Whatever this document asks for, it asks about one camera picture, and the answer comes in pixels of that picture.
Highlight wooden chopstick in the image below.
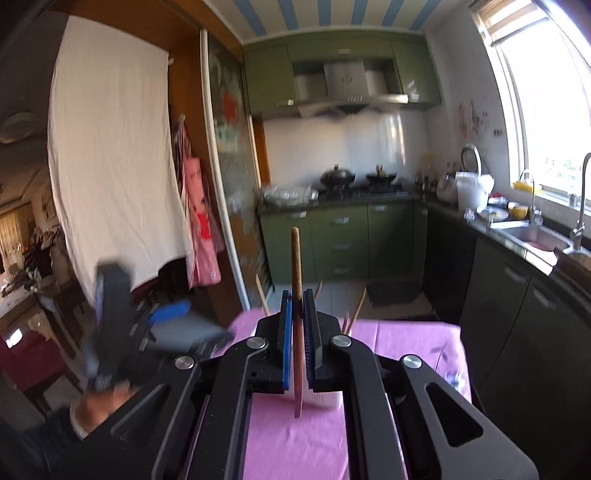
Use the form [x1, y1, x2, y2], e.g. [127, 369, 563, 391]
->
[290, 227, 305, 419]
[342, 288, 367, 335]

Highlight chrome kitchen faucet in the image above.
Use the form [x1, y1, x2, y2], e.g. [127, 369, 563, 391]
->
[570, 153, 591, 250]

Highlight person's left hand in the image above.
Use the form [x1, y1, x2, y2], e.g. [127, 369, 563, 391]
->
[73, 382, 136, 434]

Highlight white plastic utensil holder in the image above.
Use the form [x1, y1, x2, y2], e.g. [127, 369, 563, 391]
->
[303, 389, 342, 410]

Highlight red checked apron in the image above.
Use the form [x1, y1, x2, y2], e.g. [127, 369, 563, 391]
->
[173, 115, 224, 288]

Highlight purple floral tablecloth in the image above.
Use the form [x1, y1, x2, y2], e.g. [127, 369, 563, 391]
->
[184, 308, 473, 480]

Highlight tall chopstick in holder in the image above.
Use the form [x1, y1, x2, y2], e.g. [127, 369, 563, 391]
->
[256, 274, 270, 316]

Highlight white hanging cloth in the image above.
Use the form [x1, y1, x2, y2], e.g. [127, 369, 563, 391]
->
[47, 16, 190, 301]

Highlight dark counter cabinets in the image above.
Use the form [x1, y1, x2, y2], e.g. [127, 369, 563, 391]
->
[417, 200, 590, 479]

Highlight plastic bag on counter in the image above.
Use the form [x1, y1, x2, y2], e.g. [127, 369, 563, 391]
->
[260, 185, 319, 207]

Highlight green lower cabinets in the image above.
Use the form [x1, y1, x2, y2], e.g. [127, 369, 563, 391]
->
[259, 199, 415, 284]

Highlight green cabinets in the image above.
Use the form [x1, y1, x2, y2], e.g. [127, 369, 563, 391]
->
[259, 199, 415, 284]
[245, 30, 442, 117]

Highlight black wok left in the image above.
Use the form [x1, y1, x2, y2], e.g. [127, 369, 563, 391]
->
[321, 164, 356, 188]

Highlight black wok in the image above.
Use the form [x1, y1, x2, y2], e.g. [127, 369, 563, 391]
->
[321, 164, 356, 188]
[366, 165, 398, 186]

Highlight steel sink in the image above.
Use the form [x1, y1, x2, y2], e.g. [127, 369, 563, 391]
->
[492, 221, 572, 252]

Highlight yellow bowl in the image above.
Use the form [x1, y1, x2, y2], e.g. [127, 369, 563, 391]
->
[507, 202, 529, 221]

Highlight black wok right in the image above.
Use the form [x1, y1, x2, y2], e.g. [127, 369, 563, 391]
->
[366, 165, 398, 186]

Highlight green upper cabinets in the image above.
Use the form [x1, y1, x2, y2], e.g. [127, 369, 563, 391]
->
[245, 30, 442, 117]

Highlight sliding glass door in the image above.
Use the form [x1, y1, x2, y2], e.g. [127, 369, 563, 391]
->
[199, 30, 266, 310]

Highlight steel range hood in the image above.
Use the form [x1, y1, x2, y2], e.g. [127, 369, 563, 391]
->
[277, 59, 409, 117]

